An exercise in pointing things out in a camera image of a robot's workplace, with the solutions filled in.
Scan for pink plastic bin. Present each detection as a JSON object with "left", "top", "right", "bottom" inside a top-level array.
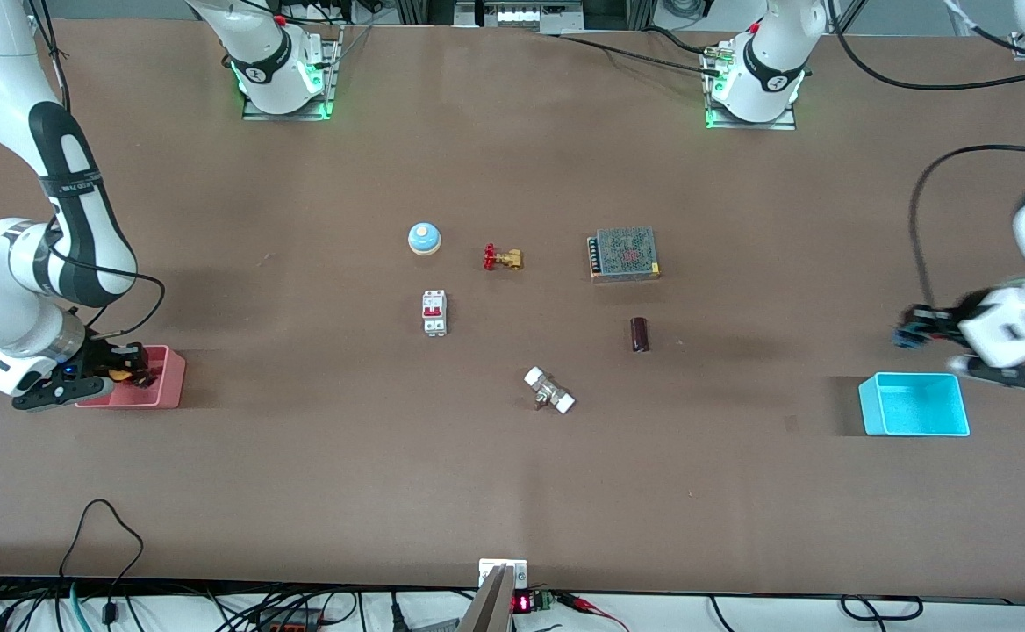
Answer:
[{"left": 75, "top": 345, "right": 187, "bottom": 410}]

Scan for blue plastic bin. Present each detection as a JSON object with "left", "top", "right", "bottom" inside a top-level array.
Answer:
[{"left": 858, "top": 372, "right": 971, "bottom": 437}]

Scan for metal mesh power supply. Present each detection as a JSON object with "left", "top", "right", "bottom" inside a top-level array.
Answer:
[{"left": 587, "top": 226, "right": 661, "bottom": 282}]

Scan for metal fitting white ends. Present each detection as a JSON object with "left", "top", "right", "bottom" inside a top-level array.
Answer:
[{"left": 524, "top": 366, "right": 577, "bottom": 415}]

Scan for grey metal bar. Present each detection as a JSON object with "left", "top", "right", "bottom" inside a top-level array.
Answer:
[{"left": 457, "top": 564, "right": 516, "bottom": 632}]

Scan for red clip lead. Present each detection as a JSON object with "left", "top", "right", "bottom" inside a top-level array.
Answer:
[{"left": 555, "top": 592, "right": 629, "bottom": 632}]

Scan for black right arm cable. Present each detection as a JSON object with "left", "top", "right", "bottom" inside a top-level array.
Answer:
[{"left": 28, "top": 0, "right": 167, "bottom": 341}]

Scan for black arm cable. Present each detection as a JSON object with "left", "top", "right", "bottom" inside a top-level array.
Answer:
[
  {"left": 28, "top": 0, "right": 167, "bottom": 341},
  {"left": 827, "top": 0, "right": 1025, "bottom": 310}
]

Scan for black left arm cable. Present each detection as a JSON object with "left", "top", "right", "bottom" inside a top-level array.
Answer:
[{"left": 827, "top": 0, "right": 1025, "bottom": 310}]

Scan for black looped cable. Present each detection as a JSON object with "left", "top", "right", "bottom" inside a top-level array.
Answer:
[{"left": 59, "top": 499, "right": 146, "bottom": 582}]

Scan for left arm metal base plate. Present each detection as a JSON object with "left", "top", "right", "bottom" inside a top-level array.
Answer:
[{"left": 703, "top": 44, "right": 799, "bottom": 133}]

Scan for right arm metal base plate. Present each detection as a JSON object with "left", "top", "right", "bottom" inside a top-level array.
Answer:
[{"left": 241, "top": 25, "right": 342, "bottom": 122}]

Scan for black coiled cable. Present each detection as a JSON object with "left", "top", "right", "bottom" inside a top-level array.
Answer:
[{"left": 840, "top": 594, "right": 925, "bottom": 623}]

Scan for black cable white tag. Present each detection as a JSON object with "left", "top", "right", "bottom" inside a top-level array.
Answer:
[{"left": 945, "top": 0, "right": 1025, "bottom": 55}]

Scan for short black table cable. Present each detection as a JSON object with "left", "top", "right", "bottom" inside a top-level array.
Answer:
[{"left": 642, "top": 25, "right": 717, "bottom": 55}]

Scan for long black table cable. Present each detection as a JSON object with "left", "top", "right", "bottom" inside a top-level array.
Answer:
[{"left": 555, "top": 33, "right": 724, "bottom": 78}]

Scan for white mounting bracket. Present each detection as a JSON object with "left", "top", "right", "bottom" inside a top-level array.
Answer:
[{"left": 478, "top": 558, "right": 528, "bottom": 590}]

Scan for aluminium frame device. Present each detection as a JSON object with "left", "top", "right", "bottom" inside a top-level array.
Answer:
[{"left": 455, "top": 0, "right": 585, "bottom": 35}]

